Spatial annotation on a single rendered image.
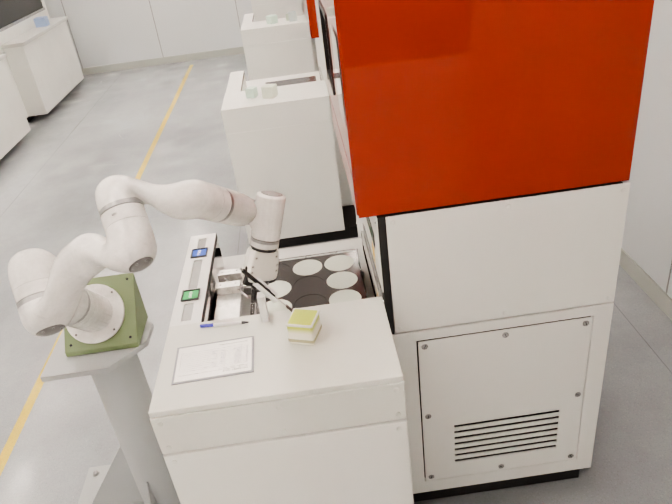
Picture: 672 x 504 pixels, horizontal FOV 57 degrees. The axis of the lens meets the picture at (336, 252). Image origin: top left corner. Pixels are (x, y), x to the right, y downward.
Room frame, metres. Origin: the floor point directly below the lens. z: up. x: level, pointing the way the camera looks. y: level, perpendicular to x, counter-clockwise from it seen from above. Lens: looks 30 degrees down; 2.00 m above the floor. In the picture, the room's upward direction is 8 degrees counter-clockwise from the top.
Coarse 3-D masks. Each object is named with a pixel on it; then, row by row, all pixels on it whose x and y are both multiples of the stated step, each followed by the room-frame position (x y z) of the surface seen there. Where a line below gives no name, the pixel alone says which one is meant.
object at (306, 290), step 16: (320, 256) 1.85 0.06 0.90; (352, 256) 1.82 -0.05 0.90; (288, 272) 1.78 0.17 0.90; (320, 272) 1.75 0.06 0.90; (336, 272) 1.73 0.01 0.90; (352, 272) 1.72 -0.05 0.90; (304, 288) 1.67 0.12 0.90; (320, 288) 1.65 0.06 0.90; (352, 288) 1.63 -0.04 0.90; (256, 304) 1.61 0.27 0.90; (304, 304) 1.58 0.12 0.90; (320, 304) 1.57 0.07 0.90
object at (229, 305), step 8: (240, 280) 1.80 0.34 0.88; (224, 296) 1.71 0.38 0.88; (232, 296) 1.70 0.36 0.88; (240, 296) 1.70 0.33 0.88; (216, 304) 1.67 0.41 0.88; (224, 304) 1.66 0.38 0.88; (232, 304) 1.66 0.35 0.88; (240, 304) 1.65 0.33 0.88; (216, 312) 1.62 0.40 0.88; (224, 312) 1.62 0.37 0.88; (232, 312) 1.61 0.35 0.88; (240, 312) 1.62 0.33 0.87
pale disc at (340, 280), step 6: (330, 276) 1.72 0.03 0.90; (336, 276) 1.71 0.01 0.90; (342, 276) 1.71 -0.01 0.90; (348, 276) 1.70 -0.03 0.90; (354, 276) 1.70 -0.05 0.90; (330, 282) 1.68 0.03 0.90; (336, 282) 1.67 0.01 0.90; (342, 282) 1.67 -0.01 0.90; (348, 282) 1.67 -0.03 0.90; (354, 282) 1.66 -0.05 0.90; (336, 288) 1.64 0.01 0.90; (342, 288) 1.64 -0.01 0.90
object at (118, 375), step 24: (144, 336) 1.63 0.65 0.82; (48, 360) 1.57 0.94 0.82; (72, 360) 1.55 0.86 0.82; (96, 360) 1.54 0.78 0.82; (120, 360) 1.53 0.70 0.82; (96, 384) 1.59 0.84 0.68; (120, 384) 1.58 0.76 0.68; (144, 384) 1.64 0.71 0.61; (120, 408) 1.57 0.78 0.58; (144, 408) 1.61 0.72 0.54; (120, 432) 1.58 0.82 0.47; (144, 432) 1.59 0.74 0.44; (120, 456) 1.65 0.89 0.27; (144, 456) 1.57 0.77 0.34; (96, 480) 1.79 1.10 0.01; (120, 480) 1.65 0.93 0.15; (144, 480) 1.57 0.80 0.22; (168, 480) 1.60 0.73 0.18
